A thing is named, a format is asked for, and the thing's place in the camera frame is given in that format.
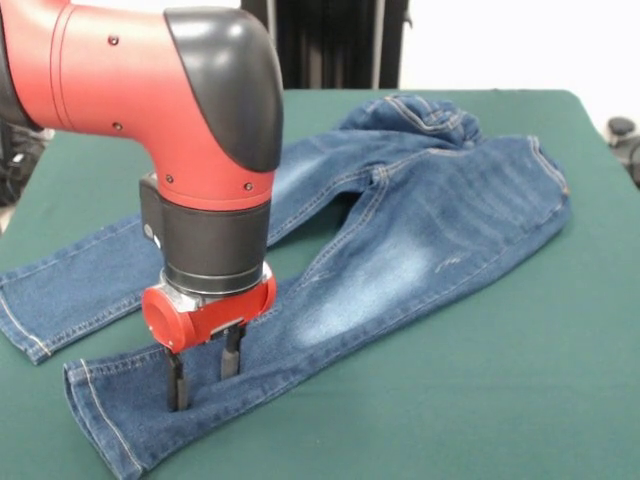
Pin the black round-topped device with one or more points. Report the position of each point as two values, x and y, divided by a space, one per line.
622 127

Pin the blue denim jeans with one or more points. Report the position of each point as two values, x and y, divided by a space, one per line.
375 260

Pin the dark green table cloth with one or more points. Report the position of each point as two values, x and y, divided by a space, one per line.
450 375

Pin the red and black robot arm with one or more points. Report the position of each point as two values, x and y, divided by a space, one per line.
165 110

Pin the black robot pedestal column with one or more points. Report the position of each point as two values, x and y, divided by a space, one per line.
345 45

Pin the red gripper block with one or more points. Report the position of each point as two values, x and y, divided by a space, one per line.
210 315

